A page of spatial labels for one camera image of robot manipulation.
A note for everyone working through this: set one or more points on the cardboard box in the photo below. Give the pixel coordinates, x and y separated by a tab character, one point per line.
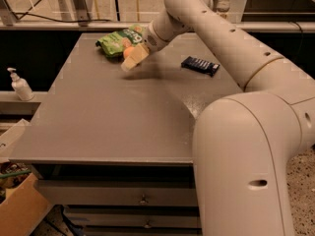
25	207

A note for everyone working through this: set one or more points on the metal railing frame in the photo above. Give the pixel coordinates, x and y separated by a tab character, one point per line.
142	11

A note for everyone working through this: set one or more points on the orange fruit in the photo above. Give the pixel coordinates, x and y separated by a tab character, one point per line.
127	51

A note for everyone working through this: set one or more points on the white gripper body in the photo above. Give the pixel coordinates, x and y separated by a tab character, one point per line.
152	39

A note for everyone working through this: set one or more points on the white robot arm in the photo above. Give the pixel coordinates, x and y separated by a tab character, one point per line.
242	142

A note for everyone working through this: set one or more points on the white pump dispenser bottle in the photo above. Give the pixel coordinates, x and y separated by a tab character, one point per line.
20	86

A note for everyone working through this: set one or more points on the green rice chip bag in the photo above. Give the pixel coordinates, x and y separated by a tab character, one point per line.
113	44

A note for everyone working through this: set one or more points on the grey drawer cabinet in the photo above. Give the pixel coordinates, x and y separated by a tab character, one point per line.
102	138

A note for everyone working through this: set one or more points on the dark blue snack bar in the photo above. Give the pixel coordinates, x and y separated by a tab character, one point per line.
200	66

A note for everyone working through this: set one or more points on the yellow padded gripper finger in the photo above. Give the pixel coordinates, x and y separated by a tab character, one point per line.
137	55

